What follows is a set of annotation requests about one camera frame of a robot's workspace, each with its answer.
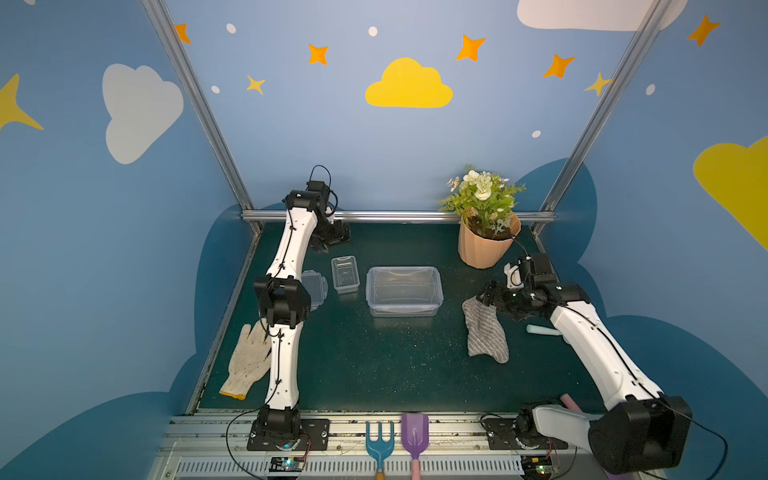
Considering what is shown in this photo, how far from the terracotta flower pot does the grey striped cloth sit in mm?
210

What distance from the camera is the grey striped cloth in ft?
2.82

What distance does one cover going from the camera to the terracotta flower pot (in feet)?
3.22
